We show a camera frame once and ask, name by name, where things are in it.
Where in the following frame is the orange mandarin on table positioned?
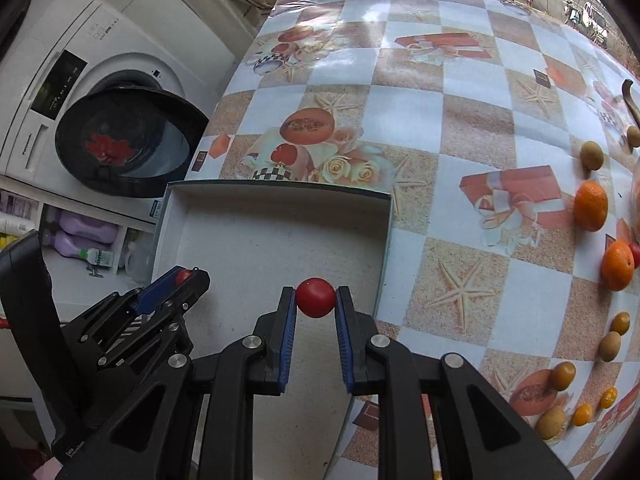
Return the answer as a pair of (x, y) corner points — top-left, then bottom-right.
(601, 240), (634, 292)

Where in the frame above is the white shallow box tray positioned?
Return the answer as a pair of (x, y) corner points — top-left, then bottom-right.
(154, 180), (392, 479)

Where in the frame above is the brown kiwi near board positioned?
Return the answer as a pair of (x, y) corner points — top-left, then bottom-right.
(626, 126), (640, 148)

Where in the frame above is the patterned plastic tablecloth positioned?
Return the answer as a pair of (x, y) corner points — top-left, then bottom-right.
(190, 0), (639, 479)

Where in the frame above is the purple detergent bottle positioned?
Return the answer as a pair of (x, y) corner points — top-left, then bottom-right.
(46, 208), (118, 245)

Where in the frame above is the red cherry tomato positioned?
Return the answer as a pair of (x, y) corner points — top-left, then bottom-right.
(295, 278), (336, 318)

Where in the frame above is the long wooden board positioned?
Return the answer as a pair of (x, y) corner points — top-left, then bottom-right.
(622, 79), (640, 127)

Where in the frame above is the clear plastic jug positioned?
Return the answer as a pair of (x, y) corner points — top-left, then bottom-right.
(125, 238), (152, 284)

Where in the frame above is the green kiwi fruit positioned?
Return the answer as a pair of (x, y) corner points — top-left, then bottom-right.
(579, 141), (604, 171)

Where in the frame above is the white washing machine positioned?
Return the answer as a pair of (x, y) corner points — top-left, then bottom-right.
(1, 0), (233, 228)

